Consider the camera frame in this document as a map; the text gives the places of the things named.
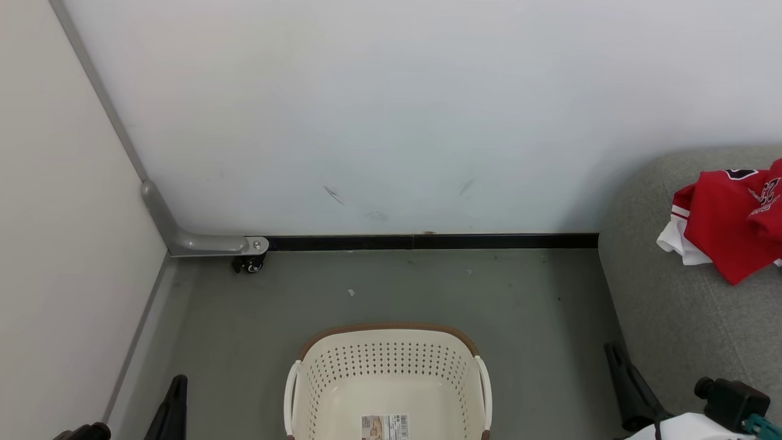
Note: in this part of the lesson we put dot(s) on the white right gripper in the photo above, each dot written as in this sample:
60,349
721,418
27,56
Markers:
690,428

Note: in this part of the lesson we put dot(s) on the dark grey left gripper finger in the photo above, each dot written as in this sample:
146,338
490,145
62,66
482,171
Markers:
171,415

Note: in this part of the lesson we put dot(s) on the red jersey white striped sleeves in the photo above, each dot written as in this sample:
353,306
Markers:
721,232

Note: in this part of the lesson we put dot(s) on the red printed jersey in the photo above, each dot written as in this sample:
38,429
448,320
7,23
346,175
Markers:
771,186

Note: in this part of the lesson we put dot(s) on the grey fabric sofa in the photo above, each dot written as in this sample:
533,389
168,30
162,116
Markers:
672,330

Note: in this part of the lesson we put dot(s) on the black caster wheel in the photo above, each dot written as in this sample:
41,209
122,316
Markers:
250,264

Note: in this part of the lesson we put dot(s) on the paper label sticker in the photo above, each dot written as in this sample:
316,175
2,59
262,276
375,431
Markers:
385,428

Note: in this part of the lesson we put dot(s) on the white laundry basket brown rim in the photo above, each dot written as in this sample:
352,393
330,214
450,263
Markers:
385,366

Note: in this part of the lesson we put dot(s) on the black baseboard strip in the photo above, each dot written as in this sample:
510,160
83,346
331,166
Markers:
427,242

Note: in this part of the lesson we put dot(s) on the grey panel bottom rail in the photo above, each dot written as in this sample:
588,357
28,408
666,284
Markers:
137,336

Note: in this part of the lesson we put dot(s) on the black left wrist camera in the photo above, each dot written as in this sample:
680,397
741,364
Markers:
85,432

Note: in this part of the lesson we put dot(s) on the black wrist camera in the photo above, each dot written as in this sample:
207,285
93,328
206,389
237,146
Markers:
736,403
85,432

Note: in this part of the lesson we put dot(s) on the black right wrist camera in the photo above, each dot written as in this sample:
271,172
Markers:
736,403

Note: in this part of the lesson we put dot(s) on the grey metal partition frame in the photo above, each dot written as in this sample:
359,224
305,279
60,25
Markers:
201,244

